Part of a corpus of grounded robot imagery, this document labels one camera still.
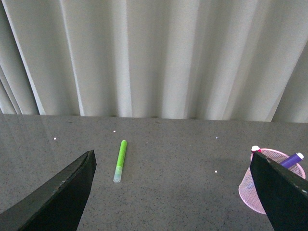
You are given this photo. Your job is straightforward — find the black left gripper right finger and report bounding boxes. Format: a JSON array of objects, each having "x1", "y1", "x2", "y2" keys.
[{"x1": 250, "y1": 151, "x2": 308, "y2": 231}]

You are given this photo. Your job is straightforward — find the white curtain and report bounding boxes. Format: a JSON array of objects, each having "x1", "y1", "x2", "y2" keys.
[{"x1": 0, "y1": 0, "x2": 308, "y2": 123}]

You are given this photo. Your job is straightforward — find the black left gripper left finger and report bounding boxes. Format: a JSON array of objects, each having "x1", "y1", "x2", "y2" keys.
[{"x1": 0, "y1": 150, "x2": 96, "y2": 231}]

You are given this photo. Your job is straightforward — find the pink mesh cup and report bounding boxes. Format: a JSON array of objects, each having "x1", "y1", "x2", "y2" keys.
[{"x1": 238, "y1": 148, "x2": 306, "y2": 214}]

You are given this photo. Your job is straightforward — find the green pen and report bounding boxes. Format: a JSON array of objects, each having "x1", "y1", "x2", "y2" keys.
[{"x1": 113, "y1": 140, "x2": 127, "y2": 183}]

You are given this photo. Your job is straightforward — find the purple pen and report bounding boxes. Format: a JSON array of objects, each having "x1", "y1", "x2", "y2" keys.
[{"x1": 280, "y1": 153, "x2": 304, "y2": 168}]

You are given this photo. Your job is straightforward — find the pink pen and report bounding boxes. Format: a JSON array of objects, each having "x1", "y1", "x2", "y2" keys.
[{"x1": 251, "y1": 145, "x2": 261, "y2": 153}]

